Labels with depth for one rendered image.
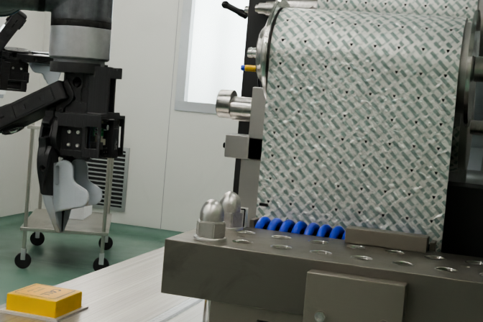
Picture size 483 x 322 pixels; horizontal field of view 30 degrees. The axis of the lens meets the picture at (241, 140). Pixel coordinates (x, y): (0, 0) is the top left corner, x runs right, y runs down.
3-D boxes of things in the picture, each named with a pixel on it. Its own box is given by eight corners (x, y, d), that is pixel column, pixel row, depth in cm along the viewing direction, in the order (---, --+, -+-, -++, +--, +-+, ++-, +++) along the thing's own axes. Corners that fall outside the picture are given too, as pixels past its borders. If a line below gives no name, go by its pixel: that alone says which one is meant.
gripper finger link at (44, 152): (46, 196, 109) (49, 123, 108) (34, 195, 109) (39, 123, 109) (65, 193, 113) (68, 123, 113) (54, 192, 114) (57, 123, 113)
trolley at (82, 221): (30, 244, 641) (40, 100, 636) (112, 249, 648) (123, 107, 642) (12, 270, 551) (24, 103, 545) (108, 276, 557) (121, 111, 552)
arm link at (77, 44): (39, 24, 109) (70, 30, 117) (37, 62, 110) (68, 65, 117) (95, 26, 107) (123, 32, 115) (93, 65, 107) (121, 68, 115)
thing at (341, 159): (255, 229, 116) (268, 86, 115) (440, 254, 109) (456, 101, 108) (254, 230, 116) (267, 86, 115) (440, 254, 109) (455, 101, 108)
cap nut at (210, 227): (200, 235, 103) (203, 195, 102) (230, 238, 102) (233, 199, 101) (188, 238, 99) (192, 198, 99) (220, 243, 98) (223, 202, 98)
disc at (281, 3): (286, 111, 128) (295, 7, 128) (290, 111, 128) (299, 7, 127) (256, 108, 114) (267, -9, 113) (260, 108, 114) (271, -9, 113)
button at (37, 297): (34, 300, 119) (35, 282, 118) (81, 308, 116) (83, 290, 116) (4, 311, 112) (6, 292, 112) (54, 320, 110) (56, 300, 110)
